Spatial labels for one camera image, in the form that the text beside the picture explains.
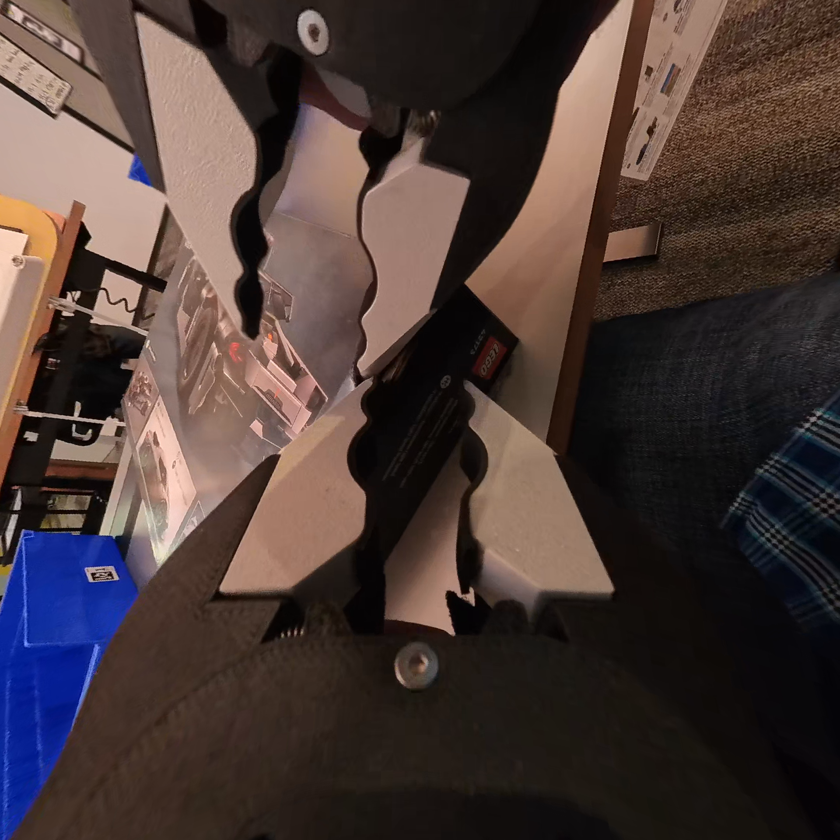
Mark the lego set cardboard box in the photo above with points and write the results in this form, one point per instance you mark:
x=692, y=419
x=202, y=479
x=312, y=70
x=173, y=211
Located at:
x=210, y=407

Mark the black box with white labels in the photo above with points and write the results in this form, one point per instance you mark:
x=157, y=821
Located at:
x=98, y=98

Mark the blue plastic bin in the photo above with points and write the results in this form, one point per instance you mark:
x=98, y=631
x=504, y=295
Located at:
x=52, y=689

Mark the printed paper sheet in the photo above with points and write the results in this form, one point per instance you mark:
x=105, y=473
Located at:
x=676, y=85

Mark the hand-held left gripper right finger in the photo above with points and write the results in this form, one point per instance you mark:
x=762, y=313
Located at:
x=538, y=525

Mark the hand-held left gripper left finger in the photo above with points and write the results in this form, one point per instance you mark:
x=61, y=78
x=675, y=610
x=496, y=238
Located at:
x=295, y=525

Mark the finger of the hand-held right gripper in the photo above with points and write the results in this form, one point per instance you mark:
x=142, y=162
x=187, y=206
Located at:
x=203, y=144
x=413, y=236

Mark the wooden rack with black frame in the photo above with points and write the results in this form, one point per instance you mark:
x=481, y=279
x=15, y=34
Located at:
x=65, y=341

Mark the person's blue jeans leg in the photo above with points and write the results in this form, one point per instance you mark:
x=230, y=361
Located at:
x=656, y=394

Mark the white plastic box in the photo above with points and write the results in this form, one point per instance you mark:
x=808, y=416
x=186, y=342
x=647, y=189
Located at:
x=19, y=315

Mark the person's plaid shirt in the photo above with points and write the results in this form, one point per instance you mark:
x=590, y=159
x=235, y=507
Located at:
x=787, y=512

